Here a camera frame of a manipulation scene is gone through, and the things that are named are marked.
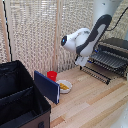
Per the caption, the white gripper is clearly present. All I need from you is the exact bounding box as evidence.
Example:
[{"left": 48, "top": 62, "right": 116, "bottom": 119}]
[{"left": 74, "top": 54, "right": 91, "bottom": 68}]

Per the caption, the black wire oven tray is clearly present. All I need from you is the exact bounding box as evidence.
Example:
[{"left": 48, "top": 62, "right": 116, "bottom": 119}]
[{"left": 88, "top": 49, "right": 128, "bottom": 73}]

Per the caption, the white round bowl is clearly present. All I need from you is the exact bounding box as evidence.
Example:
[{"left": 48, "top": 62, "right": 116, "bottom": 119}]
[{"left": 55, "top": 79, "right": 73, "bottom": 95}]

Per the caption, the black toaster oven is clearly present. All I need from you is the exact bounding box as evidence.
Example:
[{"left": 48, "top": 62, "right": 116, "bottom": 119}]
[{"left": 94, "top": 37, "right": 128, "bottom": 80}]

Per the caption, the yellow food piece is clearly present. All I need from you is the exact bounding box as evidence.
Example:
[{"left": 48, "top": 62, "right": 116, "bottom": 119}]
[
  {"left": 59, "top": 83, "right": 67, "bottom": 92},
  {"left": 63, "top": 83, "right": 71, "bottom": 91},
  {"left": 60, "top": 82, "right": 70, "bottom": 90}
]

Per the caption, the red plastic cup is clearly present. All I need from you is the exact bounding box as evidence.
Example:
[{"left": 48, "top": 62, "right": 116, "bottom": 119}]
[{"left": 46, "top": 70, "right": 59, "bottom": 83}]

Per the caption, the dark blue book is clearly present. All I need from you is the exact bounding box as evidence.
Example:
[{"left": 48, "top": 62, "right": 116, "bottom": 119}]
[{"left": 33, "top": 70, "right": 61, "bottom": 105}]

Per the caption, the beige woven screen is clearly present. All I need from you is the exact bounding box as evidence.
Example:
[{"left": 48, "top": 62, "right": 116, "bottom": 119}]
[{"left": 0, "top": 0, "right": 128, "bottom": 77}]

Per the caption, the black fabric storage box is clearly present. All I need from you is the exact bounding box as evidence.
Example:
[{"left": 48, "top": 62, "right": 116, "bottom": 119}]
[{"left": 0, "top": 59, "right": 52, "bottom": 128}]

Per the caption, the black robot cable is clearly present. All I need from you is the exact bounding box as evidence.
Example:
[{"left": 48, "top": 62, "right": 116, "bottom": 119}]
[{"left": 111, "top": 8, "right": 128, "bottom": 33}]

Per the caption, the thin black hanging cord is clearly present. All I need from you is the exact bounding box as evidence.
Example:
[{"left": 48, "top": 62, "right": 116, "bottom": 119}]
[{"left": 1, "top": 0, "right": 13, "bottom": 63}]

